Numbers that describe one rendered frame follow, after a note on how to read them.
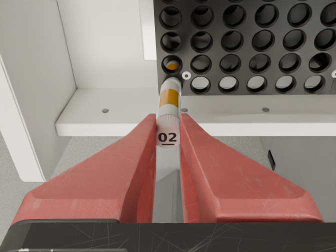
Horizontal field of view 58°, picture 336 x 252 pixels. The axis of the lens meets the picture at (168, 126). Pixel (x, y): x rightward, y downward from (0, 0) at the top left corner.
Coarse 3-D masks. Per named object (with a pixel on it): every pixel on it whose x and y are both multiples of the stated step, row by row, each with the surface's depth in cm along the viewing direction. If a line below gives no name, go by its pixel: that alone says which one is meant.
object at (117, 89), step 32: (64, 0) 23; (96, 0) 23; (128, 0) 23; (64, 32) 25; (96, 32) 24; (128, 32) 24; (96, 64) 26; (128, 64) 26; (96, 96) 26; (128, 96) 26; (192, 96) 25; (224, 96) 25; (256, 96) 25; (288, 96) 25; (320, 96) 25; (64, 128) 23; (96, 128) 23; (128, 128) 22; (224, 128) 22; (256, 128) 22; (288, 128) 22; (320, 128) 22
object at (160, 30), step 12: (156, 0) 17; (168, 0) 17; (180, 0) 17; (156, 12) 17; (180, 12) 17; (156, 24) 18; (180, 24) 18; (156, 36) 18; (180, 36) 18; (156, 48) 18; (168, 48) 19; (180, 48) 18; (156, 60) 19; (180, 60) 19; (168, 72) 19; (180, 72) 19
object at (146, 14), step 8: (144, 0) 22; (152, 0) 22; (144, 8) 22; (152, 8) 22; (144, 16) 22; (152, 16) 22; (144, 24) 23; (152, 24) 23; (144, 32) 23; (152, 32) 23; (144, 40) 23; (152, 40) 23; (144, 48) 24; (152, 48) 24; (144, 56) 24; (152, 56) 24
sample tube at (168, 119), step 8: (160, 88) 16; (168, 88) 15; (176, 88) 16; (160, 96) 15; (168, 96) 15; (176, 96) 15; (160, 104) 14; (168, 104) 14; (176, 104) 14; (160, 112) 14; (168, 112) 13; (176, 112) 14; (160, 120) 13; (168, 120) 13; (176, 120) 13; (160, 128) 12; (168, 128) 12; (176, 128) 12; (160, 136) 13; (168, 136) 13; (176, 136) 13; (160, 144) 13; (168, 144) 13; (176, 144) 13
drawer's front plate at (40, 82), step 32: (0, 0) 16; (32, 0) 20; (0, 32) 16; (32, 32) 20; (0, 64) 16; (32, 64) 20; (64, 64) 25; (0, 96) 18; (32, 96) 20; (64, 96) 25; (0, 128) 19; (32, 128) 20; (32, 160) 20
